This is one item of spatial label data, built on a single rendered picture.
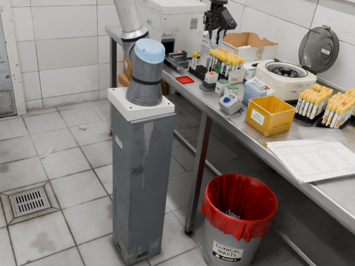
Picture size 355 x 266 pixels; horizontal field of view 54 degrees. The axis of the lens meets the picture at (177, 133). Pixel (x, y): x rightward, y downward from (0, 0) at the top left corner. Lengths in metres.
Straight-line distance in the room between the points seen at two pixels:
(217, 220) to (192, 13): 1.08
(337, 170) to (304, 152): 0.13
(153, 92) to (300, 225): 1.07
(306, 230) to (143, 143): 0.98
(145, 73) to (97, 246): 1.07
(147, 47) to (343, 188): 0.83
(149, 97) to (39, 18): 1.83
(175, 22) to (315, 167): 1.07
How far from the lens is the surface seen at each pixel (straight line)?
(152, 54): 1.32
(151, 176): 1.56
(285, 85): 1.63
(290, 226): 1.94
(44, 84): 3.23
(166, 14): 1.88
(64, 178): 2.47
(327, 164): 1.30
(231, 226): 1.65
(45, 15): 3.05
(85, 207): 2.24
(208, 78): 1.65
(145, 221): 1.74
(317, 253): 1.87
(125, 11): 1.41
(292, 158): 1.27
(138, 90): 1.37
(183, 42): 1.98
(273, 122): 1.36
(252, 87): 1.53
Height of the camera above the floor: 1.56
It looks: 32 degrees down
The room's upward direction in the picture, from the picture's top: 7 degrees clockwise
